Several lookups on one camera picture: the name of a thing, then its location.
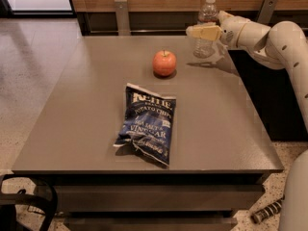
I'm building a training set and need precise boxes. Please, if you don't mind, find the red apple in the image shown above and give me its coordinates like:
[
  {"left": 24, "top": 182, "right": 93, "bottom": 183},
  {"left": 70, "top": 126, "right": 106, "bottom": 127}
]
[{"left": 152, "top": 50, "right": 176, "bottom": 77}]

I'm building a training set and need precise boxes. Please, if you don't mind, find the clear plastic water bottle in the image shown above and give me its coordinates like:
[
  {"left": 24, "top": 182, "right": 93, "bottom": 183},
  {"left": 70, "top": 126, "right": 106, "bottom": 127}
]
[{"left": 192, "top": 0, "right": 219, "bottom": 60}]

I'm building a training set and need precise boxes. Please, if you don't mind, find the metal bracket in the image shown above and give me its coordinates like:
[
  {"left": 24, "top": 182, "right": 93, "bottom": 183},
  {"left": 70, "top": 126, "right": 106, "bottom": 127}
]
[
  {"left": 256, "top": 0, "right": 278, "bottom": 24},
  {"left": 115, "top": 0, "right": 131, "bottom": 36}
]

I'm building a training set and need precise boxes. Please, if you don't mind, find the grey table drawer unit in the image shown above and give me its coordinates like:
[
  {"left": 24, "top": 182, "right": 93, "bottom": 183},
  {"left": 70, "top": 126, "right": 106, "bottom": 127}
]
[{"left": 42, "top": 174, "right": 265, "bottom": 231}]

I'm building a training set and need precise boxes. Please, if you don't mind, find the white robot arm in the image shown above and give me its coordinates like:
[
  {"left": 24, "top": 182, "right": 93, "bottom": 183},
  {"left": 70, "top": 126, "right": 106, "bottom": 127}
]
[{"left": 186, "top": 11, "right": 308, "bottom": 231}]

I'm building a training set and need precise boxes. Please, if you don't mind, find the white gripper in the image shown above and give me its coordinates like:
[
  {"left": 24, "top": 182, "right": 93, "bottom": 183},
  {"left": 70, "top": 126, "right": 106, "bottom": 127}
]
[{"left": 186, "top": 11, "right": 270, "bottom": 51}]

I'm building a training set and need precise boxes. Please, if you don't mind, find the white power strip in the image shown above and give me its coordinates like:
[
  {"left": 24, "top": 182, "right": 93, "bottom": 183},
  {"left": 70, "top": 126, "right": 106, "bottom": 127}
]
[{"left": 251, "top": 196, "right": 285, "bottom": 224}]

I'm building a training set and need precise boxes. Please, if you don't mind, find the left metal bracket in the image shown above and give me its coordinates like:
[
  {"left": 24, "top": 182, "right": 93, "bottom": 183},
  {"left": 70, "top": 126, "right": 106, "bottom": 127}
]
[{"left": 115, "top": 0, "right": 131, "bottom": 36}]

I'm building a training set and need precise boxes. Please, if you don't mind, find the right metal bracket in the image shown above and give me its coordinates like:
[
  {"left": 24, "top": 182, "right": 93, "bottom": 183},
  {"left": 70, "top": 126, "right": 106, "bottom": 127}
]
[{"left": 256, "top": 0, "right": 278, "bottom": 24}]

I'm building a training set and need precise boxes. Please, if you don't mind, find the black chair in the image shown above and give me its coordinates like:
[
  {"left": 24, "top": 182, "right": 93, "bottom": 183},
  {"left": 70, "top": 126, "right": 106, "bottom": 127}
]
[{"left": 0, "top": 174, "right": 58, "bottom": 231}]

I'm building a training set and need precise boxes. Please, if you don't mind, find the blue Kettle chip bag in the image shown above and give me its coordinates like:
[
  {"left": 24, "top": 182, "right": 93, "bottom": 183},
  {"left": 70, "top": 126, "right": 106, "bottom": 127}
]
[{"left": 114, "top": 83, "right": 176, "bottom": 167}]

